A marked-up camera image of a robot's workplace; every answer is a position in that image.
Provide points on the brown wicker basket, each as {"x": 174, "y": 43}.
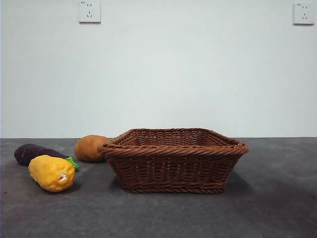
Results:
{"x": 173, "y": 171}

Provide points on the brown potato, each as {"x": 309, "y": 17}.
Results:
{"x": 88, "y": 148}

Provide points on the yellow corn cob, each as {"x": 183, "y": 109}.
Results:
{"x": 49, "y": 173}

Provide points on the purple eggplant with green stem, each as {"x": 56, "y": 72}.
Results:
{"x": 28, "y": 151}

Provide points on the white wall socket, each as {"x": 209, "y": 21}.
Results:
{"x": 303, "y": 13}
{"x": 89, "y": 12}

